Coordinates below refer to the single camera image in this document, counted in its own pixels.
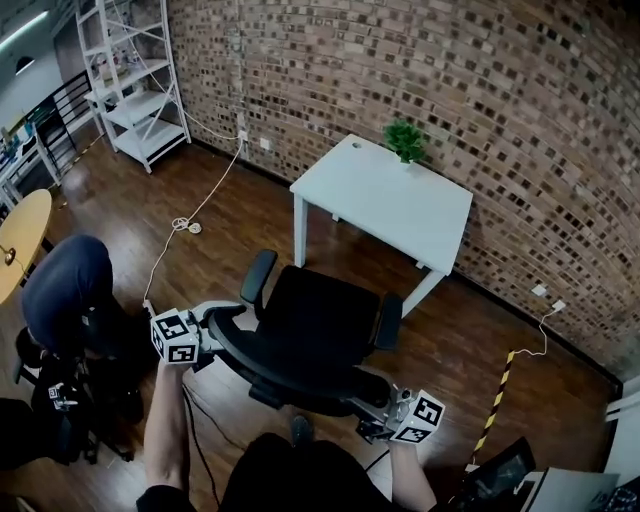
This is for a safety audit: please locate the person's dark shoe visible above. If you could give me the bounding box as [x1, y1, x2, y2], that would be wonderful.
[291, 414, 314, 447]

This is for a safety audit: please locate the black laptop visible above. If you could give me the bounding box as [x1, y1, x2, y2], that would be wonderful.
[462, 437, 537, 501]

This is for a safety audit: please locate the long ceiling light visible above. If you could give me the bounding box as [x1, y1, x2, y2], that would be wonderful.
[0, 9, 51, 49]

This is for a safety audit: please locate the thin white wall cable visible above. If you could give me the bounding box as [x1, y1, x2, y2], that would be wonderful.
[512, 307, 559, 358]

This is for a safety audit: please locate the person's dark shirt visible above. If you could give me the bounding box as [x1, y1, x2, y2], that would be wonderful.
[137, 432, 396, 512]

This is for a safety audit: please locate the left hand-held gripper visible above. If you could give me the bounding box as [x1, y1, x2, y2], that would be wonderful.
[149, 299, 249, 372]

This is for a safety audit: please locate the white square table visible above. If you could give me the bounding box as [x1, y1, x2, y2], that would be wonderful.
[289, 133, 474, 319]

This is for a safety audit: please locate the black floor cable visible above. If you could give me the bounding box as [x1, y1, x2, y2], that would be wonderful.
[182, 382, 222, 507]

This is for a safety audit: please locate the person's left forearm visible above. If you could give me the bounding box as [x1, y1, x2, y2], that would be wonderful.
[143, 359, 194, 494]

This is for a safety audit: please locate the idle grey gripper device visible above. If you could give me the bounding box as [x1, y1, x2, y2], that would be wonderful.
[47, 382, 79, 412]

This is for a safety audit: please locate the green potted plant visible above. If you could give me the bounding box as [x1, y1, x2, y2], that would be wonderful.
[382, 119, 429, 166]

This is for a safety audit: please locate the black equipment bag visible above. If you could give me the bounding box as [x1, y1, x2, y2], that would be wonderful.
[0, 324, 146, 466]

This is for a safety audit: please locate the round yellow wooden table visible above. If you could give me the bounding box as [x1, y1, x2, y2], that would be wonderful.
[0, 188, 54, 304]

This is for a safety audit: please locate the white metal shelf unit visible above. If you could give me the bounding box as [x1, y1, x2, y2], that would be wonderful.
[74, 0, 192, 174]

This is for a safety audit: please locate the long white extension cable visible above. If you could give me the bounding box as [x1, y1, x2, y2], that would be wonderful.
[142, 69, 249, 306]

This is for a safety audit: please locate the person's right forearm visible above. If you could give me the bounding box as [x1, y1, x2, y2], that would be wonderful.
[387, 439, 439, 512]

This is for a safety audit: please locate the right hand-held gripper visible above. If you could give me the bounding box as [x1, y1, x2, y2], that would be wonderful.
[349, 383, 446, 445]

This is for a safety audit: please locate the black office chair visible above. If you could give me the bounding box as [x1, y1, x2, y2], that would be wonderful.
[207, 248, 404, 419]

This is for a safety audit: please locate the black metal railing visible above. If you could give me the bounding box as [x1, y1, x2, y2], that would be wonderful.
[37, 69, 94, 179]

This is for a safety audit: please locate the grey desk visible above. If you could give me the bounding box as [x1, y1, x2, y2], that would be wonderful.
[519, 467, 621, 512]

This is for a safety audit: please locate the yellow black striped floor tape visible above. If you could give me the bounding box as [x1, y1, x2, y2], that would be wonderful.
[472, 349, 517, 464]

